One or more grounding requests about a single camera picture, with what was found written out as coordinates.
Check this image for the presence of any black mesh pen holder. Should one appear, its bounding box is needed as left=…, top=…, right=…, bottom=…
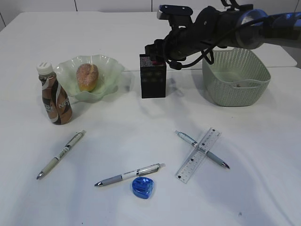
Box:
left=139, top=54, right=166, bottom=98

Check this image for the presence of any sugared bread roll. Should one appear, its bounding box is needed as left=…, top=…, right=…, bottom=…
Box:
left=76, top=64, right=99, bottom=92

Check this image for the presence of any beige pen on left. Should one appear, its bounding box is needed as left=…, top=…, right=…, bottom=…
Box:
left=36, top=130, right=86, bottom=180

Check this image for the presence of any green plastic woven basket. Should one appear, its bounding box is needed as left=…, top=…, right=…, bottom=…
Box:
left=202, top=48, right=271, bottom=107

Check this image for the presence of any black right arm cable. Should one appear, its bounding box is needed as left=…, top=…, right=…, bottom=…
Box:
left=164, top=14, right=269, bottom=70

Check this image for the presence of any grey pen under ruler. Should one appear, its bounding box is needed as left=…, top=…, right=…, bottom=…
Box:
left=175, top=130, right=230, bottom=169

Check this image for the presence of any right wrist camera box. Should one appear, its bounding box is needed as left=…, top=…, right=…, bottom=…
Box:
left=157, top=5, right=193, bottom=30

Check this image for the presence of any blue pencil sharpener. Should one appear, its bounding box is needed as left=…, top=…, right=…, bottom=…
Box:
left=132, top=177, right=155, bottom=199

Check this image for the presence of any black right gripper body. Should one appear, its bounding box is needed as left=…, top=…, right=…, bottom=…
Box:
left=145, top=25, right=205, bottom=61

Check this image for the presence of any clear plastic ruler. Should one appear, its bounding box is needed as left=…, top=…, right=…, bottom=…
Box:
left=175, top=128, right=222, bottom=184

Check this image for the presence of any brown Nescafe coffee bottle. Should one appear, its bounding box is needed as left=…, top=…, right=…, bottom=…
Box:
left=36, top=62, right=72, bottom=125

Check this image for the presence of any grey white centre pen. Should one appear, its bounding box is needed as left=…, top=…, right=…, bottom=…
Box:
left=94, top=163, right=165, bottom=187

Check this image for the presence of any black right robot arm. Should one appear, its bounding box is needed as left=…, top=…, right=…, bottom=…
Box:
left=145, top=5, right=301, bottom=64

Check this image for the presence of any green wavy glass bowl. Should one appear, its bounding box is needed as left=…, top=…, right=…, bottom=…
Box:
left=54, top=55, right=124, bottom=102

